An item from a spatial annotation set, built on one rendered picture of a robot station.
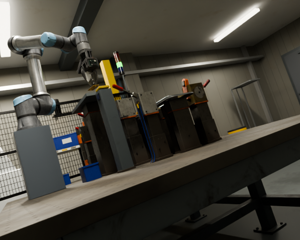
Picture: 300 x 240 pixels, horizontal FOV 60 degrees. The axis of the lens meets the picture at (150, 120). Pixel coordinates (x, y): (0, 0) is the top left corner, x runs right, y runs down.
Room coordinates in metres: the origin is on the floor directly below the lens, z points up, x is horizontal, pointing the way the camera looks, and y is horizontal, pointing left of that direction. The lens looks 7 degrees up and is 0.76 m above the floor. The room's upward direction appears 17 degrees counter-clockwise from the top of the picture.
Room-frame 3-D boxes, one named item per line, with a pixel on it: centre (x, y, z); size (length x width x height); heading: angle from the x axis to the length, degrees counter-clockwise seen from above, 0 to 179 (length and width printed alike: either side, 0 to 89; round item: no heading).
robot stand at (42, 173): (1.60, 0.73, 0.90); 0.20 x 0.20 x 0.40; 31
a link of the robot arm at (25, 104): (1.60, 0.73, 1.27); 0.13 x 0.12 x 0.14; 150
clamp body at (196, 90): (1.55, -0.31, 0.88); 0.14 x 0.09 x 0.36; 122
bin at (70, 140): (2.58, 0.86, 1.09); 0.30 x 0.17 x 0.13; 112
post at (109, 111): (1.36, 0.19, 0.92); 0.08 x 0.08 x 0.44; 32
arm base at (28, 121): (1.60, 0.73, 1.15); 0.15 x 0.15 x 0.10
